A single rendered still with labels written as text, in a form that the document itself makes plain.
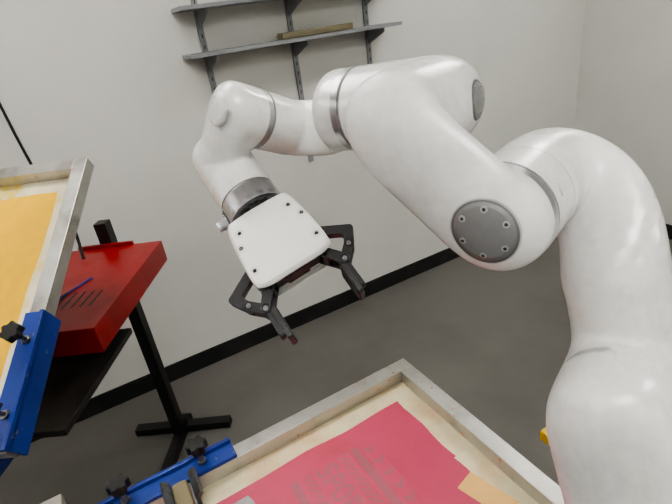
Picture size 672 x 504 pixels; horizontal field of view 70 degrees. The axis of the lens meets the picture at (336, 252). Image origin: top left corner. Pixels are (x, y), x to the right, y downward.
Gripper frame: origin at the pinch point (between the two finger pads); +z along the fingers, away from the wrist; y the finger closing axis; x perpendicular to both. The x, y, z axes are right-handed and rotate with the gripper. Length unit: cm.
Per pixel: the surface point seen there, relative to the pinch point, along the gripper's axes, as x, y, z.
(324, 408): 67, -8, -3
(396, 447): 64, 1, 13
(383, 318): 255, 48, -64
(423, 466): 61, 3, 19
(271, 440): 63, -22, -3
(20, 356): 44, -57, -45
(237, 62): 122, 43, -183
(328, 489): 58, -16, 12
